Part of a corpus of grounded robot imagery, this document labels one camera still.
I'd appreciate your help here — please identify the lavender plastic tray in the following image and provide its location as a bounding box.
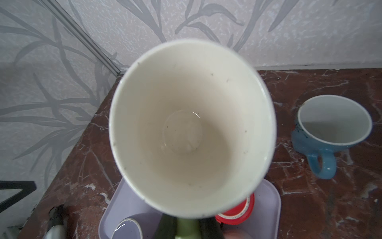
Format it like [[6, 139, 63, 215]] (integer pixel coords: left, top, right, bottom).
[[98, 179, 281, 239]]

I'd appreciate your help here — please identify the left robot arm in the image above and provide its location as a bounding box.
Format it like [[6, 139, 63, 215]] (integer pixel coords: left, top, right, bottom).
[[1, 181, 66, 239]]

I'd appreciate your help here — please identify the pink patterned mug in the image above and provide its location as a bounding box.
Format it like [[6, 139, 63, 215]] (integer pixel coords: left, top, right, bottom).
[[223, 229, 253, 239]]

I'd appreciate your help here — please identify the aluminium frame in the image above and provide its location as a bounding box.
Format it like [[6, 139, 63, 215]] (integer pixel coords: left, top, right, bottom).
[[40, 0, 124, 76]]

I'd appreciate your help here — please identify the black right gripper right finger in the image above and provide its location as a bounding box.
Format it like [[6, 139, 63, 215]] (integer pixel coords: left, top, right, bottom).
[[199, 217, 224, 239]]

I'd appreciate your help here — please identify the red mug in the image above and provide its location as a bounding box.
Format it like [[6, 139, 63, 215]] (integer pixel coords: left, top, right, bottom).
[[215, 193, 255, 225]]

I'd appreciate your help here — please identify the blue mug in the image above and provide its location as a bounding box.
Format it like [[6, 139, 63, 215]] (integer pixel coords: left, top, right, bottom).
[[291, 95, 373, 179]]

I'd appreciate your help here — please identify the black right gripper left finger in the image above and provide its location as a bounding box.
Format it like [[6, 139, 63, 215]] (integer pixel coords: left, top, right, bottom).
[[153, 214, 178, 239]]

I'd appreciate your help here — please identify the light green mug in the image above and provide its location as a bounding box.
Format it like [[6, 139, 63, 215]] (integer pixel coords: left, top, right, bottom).
[[175, 218, 202, 239]]

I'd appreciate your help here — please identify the white mug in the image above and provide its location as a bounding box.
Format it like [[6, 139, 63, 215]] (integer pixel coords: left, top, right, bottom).
[[109, 39, 277, 219]]

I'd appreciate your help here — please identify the purple mug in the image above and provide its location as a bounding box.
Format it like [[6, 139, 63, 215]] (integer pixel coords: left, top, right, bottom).
[[111, 213, 161, 239]]

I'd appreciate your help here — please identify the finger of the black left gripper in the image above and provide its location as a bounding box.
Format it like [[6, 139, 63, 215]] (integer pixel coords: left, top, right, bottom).
[[0, 180, 37, 213]]

